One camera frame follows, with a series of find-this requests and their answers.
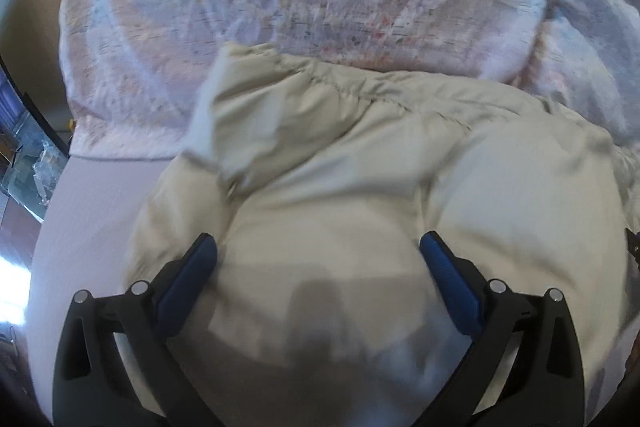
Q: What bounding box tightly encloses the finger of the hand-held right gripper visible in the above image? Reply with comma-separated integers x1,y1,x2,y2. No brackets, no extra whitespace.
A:
626,227,640,269

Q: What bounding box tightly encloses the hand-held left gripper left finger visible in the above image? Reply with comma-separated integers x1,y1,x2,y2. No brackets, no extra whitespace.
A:
52,232,221,427

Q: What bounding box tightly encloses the cream puffer jacket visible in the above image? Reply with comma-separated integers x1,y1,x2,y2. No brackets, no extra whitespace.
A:
122,42,640,427

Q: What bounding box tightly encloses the bed with purple sheet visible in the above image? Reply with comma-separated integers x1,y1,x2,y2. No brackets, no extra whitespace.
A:
26,153,173,410

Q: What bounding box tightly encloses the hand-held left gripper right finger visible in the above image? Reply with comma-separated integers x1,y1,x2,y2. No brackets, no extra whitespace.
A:
415,230,587,427

